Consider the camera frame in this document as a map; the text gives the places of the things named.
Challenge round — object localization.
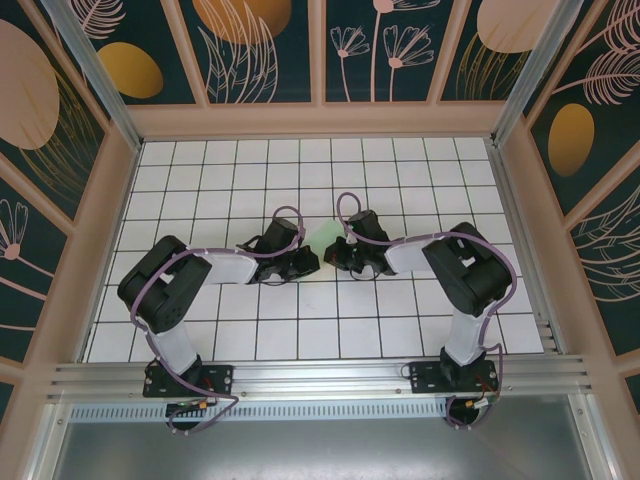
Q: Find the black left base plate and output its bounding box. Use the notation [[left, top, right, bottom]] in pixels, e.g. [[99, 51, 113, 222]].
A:
[[142, 363, 236, 399]]

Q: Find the light green paper sheet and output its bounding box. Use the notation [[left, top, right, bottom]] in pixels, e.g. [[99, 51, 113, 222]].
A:
[[299, 218, 346, 284]]

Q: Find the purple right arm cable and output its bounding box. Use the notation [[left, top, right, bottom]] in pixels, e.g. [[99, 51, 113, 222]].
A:
[[336, 192, 519, 431]]

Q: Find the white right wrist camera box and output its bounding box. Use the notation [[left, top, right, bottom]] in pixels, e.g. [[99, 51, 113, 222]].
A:
[[343, 219, 362, 254]]

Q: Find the aluminium mounting rail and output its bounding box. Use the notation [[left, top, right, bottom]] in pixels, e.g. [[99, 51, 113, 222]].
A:
[[47, 353, 599, 401]]

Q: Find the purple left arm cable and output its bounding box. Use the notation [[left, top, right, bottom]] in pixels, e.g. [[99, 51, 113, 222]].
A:
[[129, 204, 307, 435]]

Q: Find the black controller board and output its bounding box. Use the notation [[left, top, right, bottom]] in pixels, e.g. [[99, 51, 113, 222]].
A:
[[166, 398, 219, 417]]

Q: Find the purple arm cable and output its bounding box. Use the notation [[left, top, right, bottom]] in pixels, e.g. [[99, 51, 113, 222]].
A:
[[336, 192, 519, 431], [129, 204, 307, 435]]

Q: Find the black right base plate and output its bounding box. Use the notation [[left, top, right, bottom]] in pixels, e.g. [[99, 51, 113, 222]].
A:
[[408, 360, 501, 396]]

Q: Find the aluminium side rail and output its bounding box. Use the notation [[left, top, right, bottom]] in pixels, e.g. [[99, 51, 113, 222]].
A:
[[484, 139, 564, 357]]

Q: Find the slotted grey cable duct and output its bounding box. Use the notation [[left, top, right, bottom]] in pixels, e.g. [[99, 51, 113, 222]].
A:
[[69, 402, 451, 422]]

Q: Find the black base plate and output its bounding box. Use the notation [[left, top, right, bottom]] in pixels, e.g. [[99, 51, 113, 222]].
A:
[[142, 363, 236, 399], [408, 360, 501, 396]]

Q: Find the aluminium frame post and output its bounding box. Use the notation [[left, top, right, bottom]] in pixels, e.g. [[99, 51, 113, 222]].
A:
[[489, 0, 601, 146], [39, 0, 144, 151]]

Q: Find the grey metal sheet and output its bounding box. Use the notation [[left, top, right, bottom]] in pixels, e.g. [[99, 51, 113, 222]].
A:
[[29, 394, 621, 480]]

